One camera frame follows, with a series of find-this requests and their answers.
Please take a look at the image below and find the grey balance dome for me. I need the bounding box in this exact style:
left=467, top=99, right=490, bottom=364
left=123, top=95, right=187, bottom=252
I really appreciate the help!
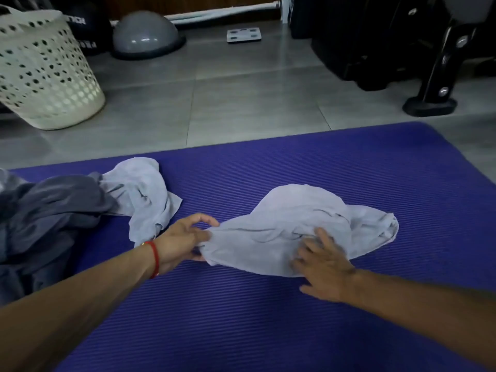
left=111, top=10, right=187, bottom=61

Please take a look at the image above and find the black weight stack machine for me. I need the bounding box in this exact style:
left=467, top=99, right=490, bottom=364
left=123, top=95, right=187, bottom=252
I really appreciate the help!
left=288, top=0, right=496, bottom=118

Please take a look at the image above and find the light grey printed towel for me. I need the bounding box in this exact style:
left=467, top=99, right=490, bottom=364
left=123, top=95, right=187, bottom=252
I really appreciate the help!
left=199, top=183, right=400, bottom=278

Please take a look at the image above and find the white bathroom scale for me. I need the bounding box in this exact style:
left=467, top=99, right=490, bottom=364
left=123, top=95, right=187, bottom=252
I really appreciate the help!
left=226, top=27, right=262, bottom=44

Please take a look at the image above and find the person's right forearm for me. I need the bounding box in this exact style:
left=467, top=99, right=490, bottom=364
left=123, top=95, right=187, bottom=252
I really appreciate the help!
left=348, top=269, right=496, bottom=371

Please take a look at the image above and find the person's left forearm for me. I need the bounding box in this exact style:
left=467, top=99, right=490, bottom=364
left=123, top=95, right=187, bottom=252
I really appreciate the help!
left=0, top=243, right=157, bottom=372

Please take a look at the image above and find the person's right hand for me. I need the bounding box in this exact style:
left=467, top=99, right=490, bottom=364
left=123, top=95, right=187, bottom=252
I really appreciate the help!
left=290, top=227, right=358, bottom=303

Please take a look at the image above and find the white perforated laundry basket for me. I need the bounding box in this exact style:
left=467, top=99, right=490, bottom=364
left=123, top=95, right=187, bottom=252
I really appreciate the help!
left=0, top=4, right=106, bottom=131

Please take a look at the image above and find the pile of dark grey towels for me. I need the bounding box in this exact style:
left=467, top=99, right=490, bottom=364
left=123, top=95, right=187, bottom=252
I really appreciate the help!
left=0, top=172, right=119, bottom=306

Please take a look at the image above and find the white wall pipe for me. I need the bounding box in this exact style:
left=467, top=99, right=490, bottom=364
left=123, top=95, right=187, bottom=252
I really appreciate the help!
left=110, top=0, right=282, bottom=26

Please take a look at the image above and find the red string bracelet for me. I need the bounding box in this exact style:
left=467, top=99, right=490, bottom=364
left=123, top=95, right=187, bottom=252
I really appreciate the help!
left=142, top=240, right=160, bottom=280

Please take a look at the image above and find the black medicine ball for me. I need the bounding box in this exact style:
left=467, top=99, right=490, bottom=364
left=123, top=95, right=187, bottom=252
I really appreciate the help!
left=61, top=0, right=114, bottom=57

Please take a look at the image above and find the person's left hand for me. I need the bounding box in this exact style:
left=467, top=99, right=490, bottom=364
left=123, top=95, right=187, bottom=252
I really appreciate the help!
left=153, top=212, right=221, bottom=276

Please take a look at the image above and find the purple ribbed mat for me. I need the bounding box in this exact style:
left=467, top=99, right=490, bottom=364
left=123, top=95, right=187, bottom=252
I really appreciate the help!
left=9, top=121, right=496, bottom=372

